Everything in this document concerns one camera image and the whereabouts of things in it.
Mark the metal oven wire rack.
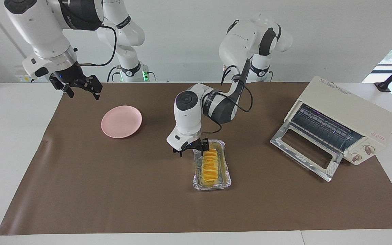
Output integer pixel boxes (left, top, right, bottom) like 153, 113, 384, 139
291, 104, 363, 152

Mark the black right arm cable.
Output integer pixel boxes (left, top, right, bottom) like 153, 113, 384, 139
79, 24, 117, 67

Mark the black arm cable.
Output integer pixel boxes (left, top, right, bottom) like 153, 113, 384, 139
79, 24, 117, 67
201, 65, 254, 135

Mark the pink round plate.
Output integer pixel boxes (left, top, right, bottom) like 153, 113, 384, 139
101, 105, 143, 138

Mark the aluminium foil baking tray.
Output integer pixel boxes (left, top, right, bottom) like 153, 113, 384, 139
193, 140, 232, 190

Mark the cream toaster oven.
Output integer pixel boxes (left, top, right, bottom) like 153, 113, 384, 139
283, 76, 392, 166

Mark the brown table mat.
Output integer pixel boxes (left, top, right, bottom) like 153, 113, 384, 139
0, 82, 392, 235

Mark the glass oven door metal frame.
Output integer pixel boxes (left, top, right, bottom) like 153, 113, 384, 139
270, 121, 344, 182

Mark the white wall power socket box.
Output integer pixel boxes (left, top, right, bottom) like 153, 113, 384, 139
15, 70, 52, 83

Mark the yellow ridged bread loaf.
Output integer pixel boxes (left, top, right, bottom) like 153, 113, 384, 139
201, 148, 219, 186

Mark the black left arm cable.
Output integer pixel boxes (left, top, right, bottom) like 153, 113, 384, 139
201, 65, 254, 135

